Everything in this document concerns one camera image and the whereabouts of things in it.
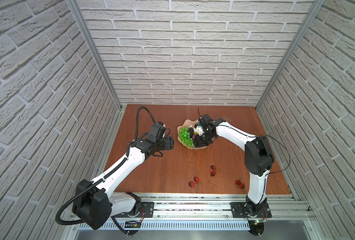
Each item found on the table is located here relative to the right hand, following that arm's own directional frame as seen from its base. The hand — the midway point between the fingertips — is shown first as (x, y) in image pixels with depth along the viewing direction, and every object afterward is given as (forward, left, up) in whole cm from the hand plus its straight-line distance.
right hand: (197, 143), depth 90 cm
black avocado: (+8, +3, +1) cm, 9 cm away
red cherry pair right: (-25, -21, -5) cm, 33 cm away
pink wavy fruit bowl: (+18, +3, -2) cm, 19 cm away
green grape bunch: (+6, +8, +2) cm, 10 cm away
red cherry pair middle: (-17, -7, -6) cm, 20 cm away
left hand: (-1, +17, +9) cm, 19 cm away
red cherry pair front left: (-22, +6, -6) cm, 24 cm away
